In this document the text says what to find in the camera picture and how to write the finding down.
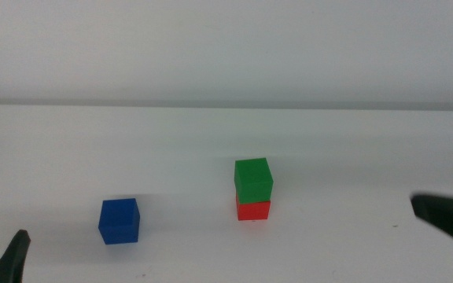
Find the blue cube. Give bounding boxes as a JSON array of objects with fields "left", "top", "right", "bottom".
[{"left": 98, "top": 197, "right": 141, "bottom": 245}]

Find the green cube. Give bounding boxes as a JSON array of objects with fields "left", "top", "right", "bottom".
[{"left": 234, "top": 157, "right": 274, "bottom": 204}]

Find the red cube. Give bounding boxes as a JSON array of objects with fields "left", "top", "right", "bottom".
[{"left": 235, "top": 194, "right": 271, "bottom": 222}]

